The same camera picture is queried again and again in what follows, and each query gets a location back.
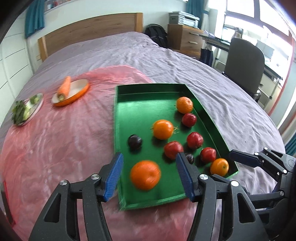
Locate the grey purple bedspread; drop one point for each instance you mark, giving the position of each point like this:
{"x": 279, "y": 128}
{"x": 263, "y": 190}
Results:
{"x": 241, "y": 121}

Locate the teal curtain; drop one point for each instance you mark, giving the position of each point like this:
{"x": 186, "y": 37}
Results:
{"x": 197, "y": 8}
{"x": 35, "y": 20}

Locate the red black edge object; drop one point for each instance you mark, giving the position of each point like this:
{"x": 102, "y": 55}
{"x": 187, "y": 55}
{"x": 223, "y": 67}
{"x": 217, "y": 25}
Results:
{"x": 5, "y": 204}

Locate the wooden headboard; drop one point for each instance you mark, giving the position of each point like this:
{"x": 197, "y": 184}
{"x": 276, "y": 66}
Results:
{"x": 89, "y": 29}

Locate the dark office chair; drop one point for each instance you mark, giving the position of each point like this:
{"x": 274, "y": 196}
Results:
{"x": 246, "y": 74}

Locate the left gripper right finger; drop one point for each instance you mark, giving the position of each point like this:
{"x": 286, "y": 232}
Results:
{"x": 239, "y": 218}

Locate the teal curtain left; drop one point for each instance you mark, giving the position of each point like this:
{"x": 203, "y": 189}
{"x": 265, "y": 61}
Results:
{"x": 35, "y": 20}

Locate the red apple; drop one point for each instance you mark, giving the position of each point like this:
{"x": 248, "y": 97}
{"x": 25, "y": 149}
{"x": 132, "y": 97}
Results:
{"x": 194, "y": 140}
{"x": 208, "y": 155}
{"x": 189, "y": 120}
{"x": 171, "y": 149}

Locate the pink plastic sheet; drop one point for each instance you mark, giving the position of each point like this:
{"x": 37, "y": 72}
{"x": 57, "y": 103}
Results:
{"x": 72, "y": 143}

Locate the green leafy vegetable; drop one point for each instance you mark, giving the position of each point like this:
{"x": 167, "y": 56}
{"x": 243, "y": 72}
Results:
{"x": 16, "y": 113}

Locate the green rectangular tray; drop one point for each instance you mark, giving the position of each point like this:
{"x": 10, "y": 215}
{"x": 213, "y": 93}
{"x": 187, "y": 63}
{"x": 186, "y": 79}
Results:
{"x": 136, "y": 108}

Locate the grey printer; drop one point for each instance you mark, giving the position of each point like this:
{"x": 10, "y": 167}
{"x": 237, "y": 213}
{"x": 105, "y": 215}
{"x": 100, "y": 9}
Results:
{"x": 183, "y": 18}

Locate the small orange tray corner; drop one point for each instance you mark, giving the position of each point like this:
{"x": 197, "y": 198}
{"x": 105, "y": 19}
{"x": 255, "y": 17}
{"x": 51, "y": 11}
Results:
{"x": 184, "y": 105}

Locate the orange carrot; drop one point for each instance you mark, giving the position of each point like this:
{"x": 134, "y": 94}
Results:
{"x": 64, "y": 89}

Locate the dark blue bag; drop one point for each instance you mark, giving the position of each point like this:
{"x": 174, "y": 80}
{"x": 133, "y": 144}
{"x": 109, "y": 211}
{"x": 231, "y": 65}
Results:
{"x": 206, "y": 57}

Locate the black backpack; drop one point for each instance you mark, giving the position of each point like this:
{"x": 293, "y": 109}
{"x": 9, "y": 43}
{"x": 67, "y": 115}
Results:
{"x": 158, "y": 34}

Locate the orange oval dish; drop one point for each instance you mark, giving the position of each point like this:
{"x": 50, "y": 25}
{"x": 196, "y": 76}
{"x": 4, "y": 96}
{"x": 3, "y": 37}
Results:
{"x": 77, "y": 89}

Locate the white wardrobe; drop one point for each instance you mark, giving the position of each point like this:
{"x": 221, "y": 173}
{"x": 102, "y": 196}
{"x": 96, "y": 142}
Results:
{"x": 16, "y": 69}

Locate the large orange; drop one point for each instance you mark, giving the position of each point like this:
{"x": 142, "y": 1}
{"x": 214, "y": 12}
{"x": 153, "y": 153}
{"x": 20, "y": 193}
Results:
{"x": 145, "y": 175}

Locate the small orange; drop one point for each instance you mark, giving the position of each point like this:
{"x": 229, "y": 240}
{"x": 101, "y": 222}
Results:
{"x": 162, "y": 129}

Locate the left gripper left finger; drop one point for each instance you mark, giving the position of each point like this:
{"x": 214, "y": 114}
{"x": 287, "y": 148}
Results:
{"x": 58, "y": 219}

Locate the dark plum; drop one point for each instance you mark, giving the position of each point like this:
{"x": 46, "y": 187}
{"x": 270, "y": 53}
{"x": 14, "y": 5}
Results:
{"x": 190, "y": 158}
{"x": 134, "y": 142}

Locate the desk by window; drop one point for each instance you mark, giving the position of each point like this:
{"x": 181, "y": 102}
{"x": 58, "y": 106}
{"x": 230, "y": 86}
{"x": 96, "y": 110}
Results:
{"x": 242, "y": 48}

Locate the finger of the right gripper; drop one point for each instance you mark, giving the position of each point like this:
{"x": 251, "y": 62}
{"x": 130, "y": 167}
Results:
{"x": 264, "y": 200}
{"x": 271, "y": 161}

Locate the patterned grey plate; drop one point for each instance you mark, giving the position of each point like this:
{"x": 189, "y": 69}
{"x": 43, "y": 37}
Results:
{"x": 29, "y": 108}

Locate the wooden drawer cabinet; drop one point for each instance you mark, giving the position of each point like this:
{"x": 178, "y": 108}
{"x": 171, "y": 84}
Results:
{"x": 186, "y": 40}

